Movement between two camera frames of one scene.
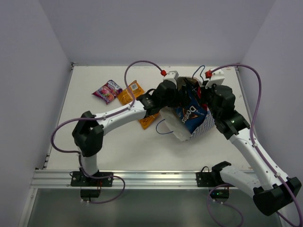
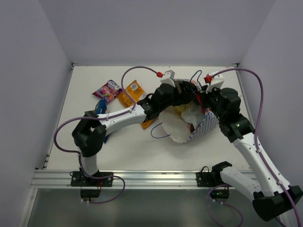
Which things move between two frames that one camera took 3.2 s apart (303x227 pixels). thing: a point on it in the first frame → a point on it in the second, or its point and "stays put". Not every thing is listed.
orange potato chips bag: x=125 y=97 stays put
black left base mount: x=78 y=179 stays put
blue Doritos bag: x=191 y=111 → x=101 y=108
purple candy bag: x=108 y=91 stays put
